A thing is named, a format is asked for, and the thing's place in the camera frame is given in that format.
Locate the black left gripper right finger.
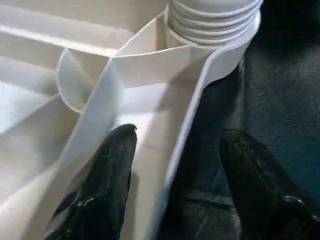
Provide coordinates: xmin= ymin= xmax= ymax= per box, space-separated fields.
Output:
xmin=219 ymin=128 xmax=320 ymax=240

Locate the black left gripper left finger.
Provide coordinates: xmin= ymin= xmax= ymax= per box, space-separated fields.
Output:
xmin=42 ymin=123 xmax=139 ymax=240

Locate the white plastic table top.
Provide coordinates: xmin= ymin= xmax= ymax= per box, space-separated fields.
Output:
xmin=0 ymin=0 xmax=262 ymax=240

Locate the white plastic table leg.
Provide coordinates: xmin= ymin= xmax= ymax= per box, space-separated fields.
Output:
xmin=166 ymin=0 xmax=262 ymax=49

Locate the black work mat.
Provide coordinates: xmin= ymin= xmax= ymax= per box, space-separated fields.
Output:
xmin=149 ymin=0 xmax=320 ymax=240

